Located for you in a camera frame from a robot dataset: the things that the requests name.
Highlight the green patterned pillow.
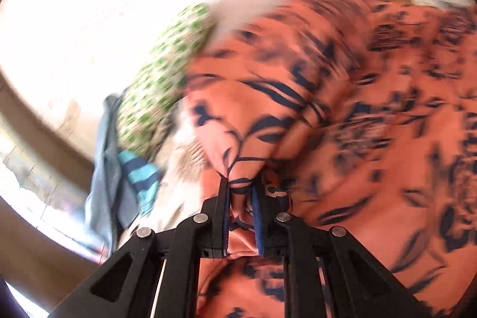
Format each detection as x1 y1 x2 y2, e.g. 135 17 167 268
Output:
117 2 217 158

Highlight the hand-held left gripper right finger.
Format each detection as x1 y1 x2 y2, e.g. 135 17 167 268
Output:
251 186 429 318

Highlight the blue-grey cloth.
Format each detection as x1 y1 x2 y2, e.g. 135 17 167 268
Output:
84 92 138 255

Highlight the pink bed sheet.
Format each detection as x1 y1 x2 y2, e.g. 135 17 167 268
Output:
212 0 299 39

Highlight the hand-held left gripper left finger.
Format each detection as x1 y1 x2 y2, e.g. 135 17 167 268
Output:
48 177 229 318

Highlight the orange floral garment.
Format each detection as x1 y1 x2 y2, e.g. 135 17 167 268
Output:
184 0 477 318

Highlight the leaf-print blanket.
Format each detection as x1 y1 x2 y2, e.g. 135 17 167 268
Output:
119 0 476 244

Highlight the teal striped cloth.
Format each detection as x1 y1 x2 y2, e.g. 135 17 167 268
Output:
118 150 162 216

